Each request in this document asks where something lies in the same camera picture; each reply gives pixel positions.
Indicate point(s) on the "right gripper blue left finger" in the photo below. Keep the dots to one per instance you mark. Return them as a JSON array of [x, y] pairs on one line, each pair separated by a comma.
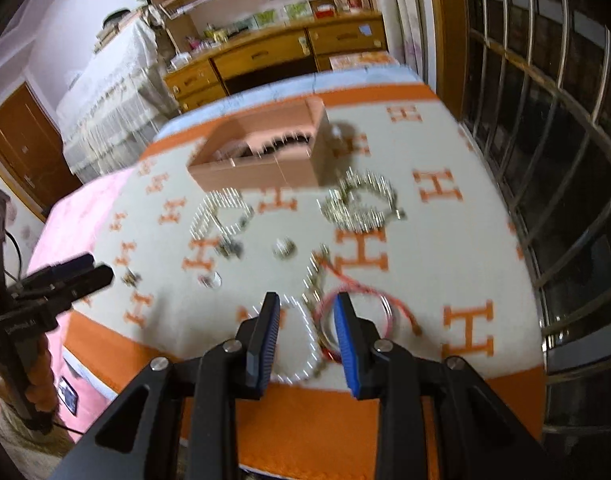
[[258, 336]]

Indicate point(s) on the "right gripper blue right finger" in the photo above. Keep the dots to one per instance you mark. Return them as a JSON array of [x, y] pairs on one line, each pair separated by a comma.
[[356, 338]]

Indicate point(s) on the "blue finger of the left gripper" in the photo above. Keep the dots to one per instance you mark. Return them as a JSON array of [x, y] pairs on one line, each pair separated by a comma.
[[50, 276], [72, 286]]

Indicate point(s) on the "pearl gold hair pin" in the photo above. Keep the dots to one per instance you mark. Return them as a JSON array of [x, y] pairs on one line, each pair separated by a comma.
[[314, 277]]

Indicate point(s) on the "round pearl brooch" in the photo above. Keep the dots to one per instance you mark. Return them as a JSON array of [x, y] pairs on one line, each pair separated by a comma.
[[284, 248]]

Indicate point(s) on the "gold leaf hair comb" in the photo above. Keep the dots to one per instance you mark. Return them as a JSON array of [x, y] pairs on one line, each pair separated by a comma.
[[361, 202]]

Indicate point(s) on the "pink jewelry box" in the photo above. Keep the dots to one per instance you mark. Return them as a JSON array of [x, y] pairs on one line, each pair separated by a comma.
[[285, 145]]

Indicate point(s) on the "left hand orange glove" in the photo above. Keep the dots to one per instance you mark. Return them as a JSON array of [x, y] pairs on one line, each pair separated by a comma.
[[41, 391]]

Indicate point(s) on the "small gold earring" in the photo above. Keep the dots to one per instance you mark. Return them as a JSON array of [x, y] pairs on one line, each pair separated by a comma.
[[131, 278]]

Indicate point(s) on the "orange white H blanket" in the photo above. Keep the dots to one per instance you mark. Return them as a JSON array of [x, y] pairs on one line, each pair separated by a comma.
[[453, 265]]

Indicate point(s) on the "brown wooden door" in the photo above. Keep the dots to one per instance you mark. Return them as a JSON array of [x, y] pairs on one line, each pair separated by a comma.
[[31, 150]]

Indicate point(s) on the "piano under white cloth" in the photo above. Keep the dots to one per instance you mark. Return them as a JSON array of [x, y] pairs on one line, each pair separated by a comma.
[[120, 101]]

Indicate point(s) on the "light blue bed sheet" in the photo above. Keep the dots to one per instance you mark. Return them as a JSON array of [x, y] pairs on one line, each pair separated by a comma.
[[290, 88]]

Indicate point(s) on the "book stack near desk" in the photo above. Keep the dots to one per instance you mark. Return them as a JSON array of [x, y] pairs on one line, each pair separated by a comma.
[[361, 60]]

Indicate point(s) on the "wooden desk with drawers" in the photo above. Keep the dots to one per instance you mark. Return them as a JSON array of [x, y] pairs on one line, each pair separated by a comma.
[[273, 54]]

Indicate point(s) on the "metal window grille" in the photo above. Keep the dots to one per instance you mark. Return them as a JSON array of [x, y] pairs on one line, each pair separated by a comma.
[[538, 104]]

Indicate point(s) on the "white curtain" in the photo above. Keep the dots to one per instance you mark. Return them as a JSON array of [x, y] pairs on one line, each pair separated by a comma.
[[410, 32]]

